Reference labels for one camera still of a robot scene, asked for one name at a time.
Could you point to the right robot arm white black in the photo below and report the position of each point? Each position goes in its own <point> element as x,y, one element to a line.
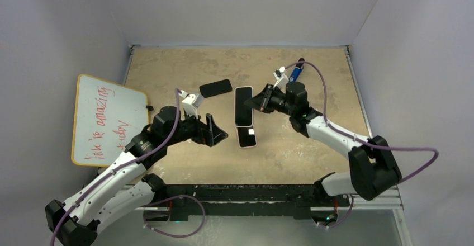
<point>372,166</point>

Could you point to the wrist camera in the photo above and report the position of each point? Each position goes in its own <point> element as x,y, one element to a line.
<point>281,78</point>
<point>190,103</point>

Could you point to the blue marker black cap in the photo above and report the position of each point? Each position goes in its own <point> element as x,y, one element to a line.
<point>297,70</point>

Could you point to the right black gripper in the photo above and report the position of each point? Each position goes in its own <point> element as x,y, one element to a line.
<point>262,100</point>

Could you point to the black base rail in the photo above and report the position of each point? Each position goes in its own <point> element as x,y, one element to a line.
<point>197,209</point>

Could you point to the dark blue phone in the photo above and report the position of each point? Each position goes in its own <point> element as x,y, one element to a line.
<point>243,113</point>

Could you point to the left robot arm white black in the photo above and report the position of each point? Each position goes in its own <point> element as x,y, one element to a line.
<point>79,219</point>

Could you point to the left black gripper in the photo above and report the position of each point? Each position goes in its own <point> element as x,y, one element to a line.
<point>215,134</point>

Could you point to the black phone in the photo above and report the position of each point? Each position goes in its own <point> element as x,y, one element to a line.
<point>246,137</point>

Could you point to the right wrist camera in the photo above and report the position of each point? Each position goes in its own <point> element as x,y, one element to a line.
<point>281,78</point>

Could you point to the whiteboard with yellow frame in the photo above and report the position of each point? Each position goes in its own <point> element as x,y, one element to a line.
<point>107,115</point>

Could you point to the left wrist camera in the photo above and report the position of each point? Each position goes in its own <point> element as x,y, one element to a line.
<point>190,103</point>

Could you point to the black phone face down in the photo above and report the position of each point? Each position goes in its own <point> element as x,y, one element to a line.
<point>215,88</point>

